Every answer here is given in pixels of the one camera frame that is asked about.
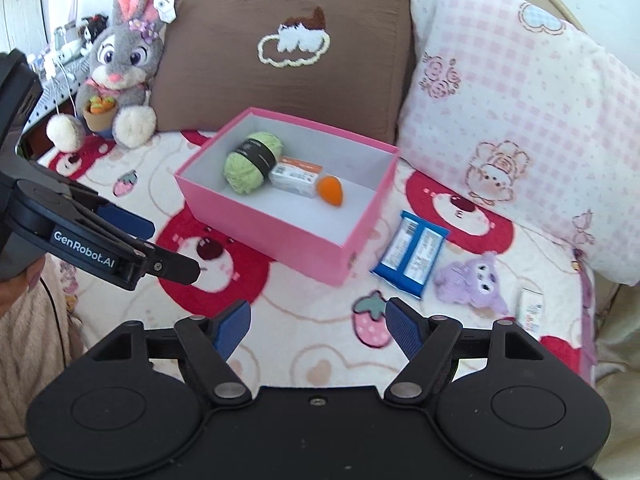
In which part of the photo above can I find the white cabinet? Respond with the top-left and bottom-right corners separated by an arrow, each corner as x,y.
0,0 -> 48,53

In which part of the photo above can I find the pink cardboard box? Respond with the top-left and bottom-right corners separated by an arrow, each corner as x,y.
174,106 -> 401,287

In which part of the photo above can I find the beige bed sheet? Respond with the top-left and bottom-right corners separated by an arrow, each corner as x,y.
592,270 -> 640,480

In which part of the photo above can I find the beige knit cloth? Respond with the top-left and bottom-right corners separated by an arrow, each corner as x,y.
0,260 -> 86,466

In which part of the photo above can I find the brown pillow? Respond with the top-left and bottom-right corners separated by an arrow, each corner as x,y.
150,0 -> 413,148

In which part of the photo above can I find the black plush toy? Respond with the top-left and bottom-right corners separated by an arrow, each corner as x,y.
77,12 -> 111,43

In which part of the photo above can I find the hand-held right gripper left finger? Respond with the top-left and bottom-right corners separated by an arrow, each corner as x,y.
80,299 -> 253,407

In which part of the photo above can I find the blue snack packet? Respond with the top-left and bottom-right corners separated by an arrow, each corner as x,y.
370,210 -> 450,300

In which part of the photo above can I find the black cable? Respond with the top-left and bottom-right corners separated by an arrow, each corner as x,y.
40,277 -> 68,361

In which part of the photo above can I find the small orange white box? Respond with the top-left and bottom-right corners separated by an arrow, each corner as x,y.
269,156 -> 323,200

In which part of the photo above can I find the green yarn ball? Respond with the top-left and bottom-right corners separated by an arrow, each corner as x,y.
222,131 -> 283,196

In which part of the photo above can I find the pink checked pillow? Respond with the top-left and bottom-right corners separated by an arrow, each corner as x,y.
395,0 -> 640,286

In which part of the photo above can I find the person's left hand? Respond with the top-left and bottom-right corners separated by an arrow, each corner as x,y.
0,255 -> 46,316

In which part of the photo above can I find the purple plush toy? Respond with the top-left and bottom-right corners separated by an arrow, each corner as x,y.
432,252 -> 510,317

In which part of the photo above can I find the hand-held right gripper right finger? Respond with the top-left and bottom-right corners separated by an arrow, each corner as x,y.
384,297 -> 553,406

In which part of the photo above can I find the side table with patterned cloth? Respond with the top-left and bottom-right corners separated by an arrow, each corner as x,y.
22,55 -> 93,131

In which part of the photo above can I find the orange carrot toy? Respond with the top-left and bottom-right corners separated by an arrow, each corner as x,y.
317,175 -> 346,207

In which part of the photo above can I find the grey rabbit plush toy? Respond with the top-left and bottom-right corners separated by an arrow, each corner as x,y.
46,0 -> 182,151

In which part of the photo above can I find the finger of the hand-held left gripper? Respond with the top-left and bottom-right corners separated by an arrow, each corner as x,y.
35,162 -> 156,242
142,241 -> 202,286

